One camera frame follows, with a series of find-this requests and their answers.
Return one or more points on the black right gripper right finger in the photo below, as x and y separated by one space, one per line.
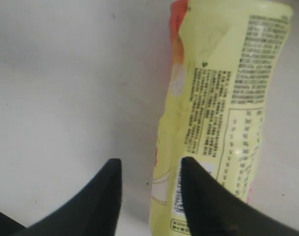
211 210

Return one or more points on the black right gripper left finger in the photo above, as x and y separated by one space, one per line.
94 211

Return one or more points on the yellow juice bottle red cap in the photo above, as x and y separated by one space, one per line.
223 56

